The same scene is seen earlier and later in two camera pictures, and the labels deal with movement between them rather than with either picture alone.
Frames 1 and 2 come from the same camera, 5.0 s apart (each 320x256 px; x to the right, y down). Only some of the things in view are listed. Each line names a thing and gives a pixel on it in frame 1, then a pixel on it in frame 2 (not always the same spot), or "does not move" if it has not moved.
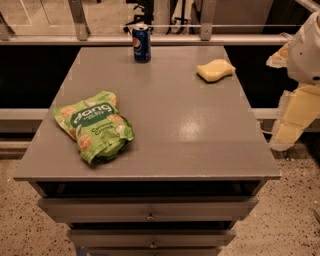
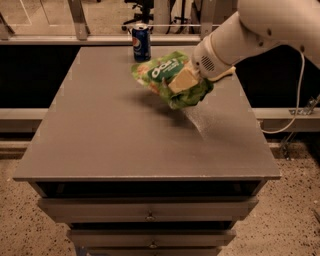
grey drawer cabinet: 195,169 does not move
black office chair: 147,18 does not move
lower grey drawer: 151,239 does not move
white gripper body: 305,55 -> 202,61
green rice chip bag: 96,124 -> 156,72
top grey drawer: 152,209 does not move
